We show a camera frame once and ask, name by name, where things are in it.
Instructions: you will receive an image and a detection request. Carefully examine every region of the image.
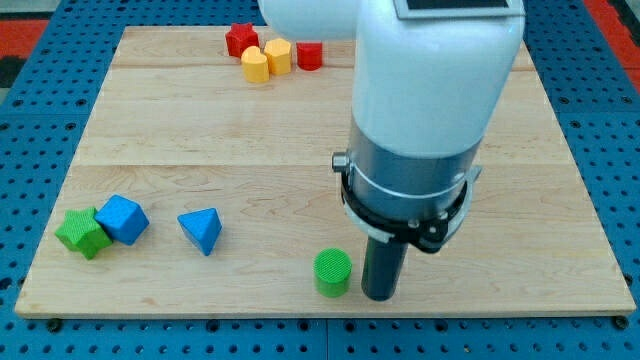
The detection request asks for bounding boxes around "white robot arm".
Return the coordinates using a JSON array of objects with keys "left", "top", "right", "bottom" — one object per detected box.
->
[{"left": 258, "top": 0, "right": 525, "bottom": 253}]

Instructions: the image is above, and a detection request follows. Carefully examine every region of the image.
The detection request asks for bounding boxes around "green cylinder block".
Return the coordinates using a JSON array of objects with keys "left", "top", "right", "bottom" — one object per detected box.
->
[{"left": 313, "top": 248, "right": 352, "bottom": 298}]

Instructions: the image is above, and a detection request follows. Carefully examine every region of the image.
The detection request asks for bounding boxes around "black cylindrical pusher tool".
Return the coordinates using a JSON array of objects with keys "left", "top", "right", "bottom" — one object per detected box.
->
[{"left": 361, "top": 237, "right": 408, "bottom": 301}]

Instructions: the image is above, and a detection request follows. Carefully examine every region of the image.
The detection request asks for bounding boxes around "wooden board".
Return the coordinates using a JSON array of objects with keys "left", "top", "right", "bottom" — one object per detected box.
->
[{"left": 15, "top": 27, "right": 636, "bottom": 319}]

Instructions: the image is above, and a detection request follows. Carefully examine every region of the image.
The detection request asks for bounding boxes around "red cylinder block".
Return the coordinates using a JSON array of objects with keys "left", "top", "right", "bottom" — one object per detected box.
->
[{"left": 296, "top": 42, "right": 323, "bottom": 71}]

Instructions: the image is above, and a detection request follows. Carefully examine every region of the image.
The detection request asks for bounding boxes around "blue triangle block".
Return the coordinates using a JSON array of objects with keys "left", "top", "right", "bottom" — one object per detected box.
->
[{"left": 177, "top": 208, "right": 223, "bottom": 256}]

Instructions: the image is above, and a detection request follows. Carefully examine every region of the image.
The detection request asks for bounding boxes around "yellow heart block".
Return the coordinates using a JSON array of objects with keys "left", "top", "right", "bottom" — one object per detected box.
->
[{"left": 241, "top": 46, "right": 270, "bottom": 83}]

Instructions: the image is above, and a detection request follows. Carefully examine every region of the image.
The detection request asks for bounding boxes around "yellow hexagon block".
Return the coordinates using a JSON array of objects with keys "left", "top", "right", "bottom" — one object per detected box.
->
[{"left": 264, "top": 38, "right": 292, "bottom": 75}]

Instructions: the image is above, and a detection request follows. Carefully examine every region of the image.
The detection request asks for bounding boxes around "red star block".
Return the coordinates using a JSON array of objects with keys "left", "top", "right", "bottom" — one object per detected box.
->
[{"left": 225, "top": 22, "right": 260, "bottom": 58}]

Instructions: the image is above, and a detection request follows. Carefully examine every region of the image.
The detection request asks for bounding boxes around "blue cube block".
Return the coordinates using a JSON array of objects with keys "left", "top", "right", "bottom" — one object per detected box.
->
[{"left": 95, "top": 194, "right": 149, "bottom": 246}]

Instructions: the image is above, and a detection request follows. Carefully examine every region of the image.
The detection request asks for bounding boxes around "green star block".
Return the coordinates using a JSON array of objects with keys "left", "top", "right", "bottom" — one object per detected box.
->
[{"left": 54, "top": 207, "right": 113, "bottom": 260}]

